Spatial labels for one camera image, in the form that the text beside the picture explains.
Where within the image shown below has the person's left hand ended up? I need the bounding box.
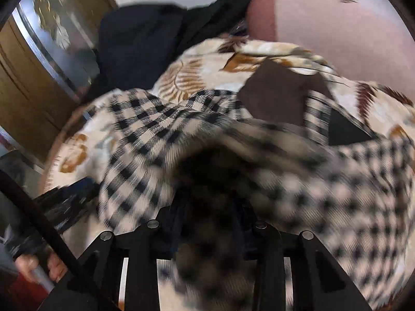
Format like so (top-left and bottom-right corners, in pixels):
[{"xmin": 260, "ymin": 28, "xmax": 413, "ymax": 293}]
[{"xmin": 16, "ymin": 253, "xmax": 67, "ymax": 285}]

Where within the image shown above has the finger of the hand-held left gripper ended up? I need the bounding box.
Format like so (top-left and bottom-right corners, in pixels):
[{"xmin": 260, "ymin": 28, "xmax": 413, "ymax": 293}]
[{"xmin": 41, "ymin": 181, "xmax": 102, "ymax": 230}]

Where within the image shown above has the red cloth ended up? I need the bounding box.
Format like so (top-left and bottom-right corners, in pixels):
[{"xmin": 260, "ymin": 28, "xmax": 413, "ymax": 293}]
[{"xmin": 0, "ymin": 274, "xmax": 49, "ymax": 311}]

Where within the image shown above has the wooden door with glass panel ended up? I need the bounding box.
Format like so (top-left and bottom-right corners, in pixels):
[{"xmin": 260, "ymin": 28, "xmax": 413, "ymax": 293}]
[{"xmin": 0, "ymin": 0, "xmax": 119, "ymax": 169}]

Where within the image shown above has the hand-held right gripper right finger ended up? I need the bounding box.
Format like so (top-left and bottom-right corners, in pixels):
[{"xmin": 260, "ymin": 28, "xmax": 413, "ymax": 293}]
[{"xmin": 239, "ymin": 200, "xmax": 373, "ymax": 311}]

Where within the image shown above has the black cloth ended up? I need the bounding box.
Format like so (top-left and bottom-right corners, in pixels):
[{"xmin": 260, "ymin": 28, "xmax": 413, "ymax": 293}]
[{"xmin": 185, "ymin": 0, "xmax": 266, "ymax": 52}]

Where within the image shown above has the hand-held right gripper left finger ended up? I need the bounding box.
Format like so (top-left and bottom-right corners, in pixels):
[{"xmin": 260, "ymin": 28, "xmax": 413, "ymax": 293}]
[{"xmin": 39, "ymin": 200, "xmax": 185, "ymax": 311}]

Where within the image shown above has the dark navy jacket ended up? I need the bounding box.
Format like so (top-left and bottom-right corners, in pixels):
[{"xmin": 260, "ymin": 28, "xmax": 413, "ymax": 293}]
[{"xmin": 92, "ymin": 3, "xmax": 202, "ymax": 104}]

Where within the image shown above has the black beige checkered coat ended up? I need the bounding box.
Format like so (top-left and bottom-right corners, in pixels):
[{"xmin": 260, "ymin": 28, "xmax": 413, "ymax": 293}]
[{"xmin": 97, "ymin": 56, "xmax": 415, "ymax": 311}]

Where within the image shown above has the leaf print blanket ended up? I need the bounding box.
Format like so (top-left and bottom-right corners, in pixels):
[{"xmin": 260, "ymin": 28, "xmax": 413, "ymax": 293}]
[{"xmin": 39, "ymin": 37, "xmax": 415, "ymax": 311}]

